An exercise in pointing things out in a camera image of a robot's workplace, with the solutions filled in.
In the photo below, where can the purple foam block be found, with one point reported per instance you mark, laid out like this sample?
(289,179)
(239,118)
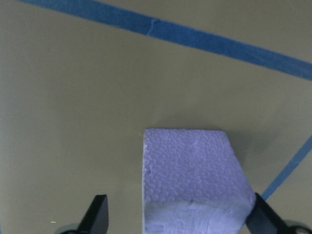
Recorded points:
(192,170)

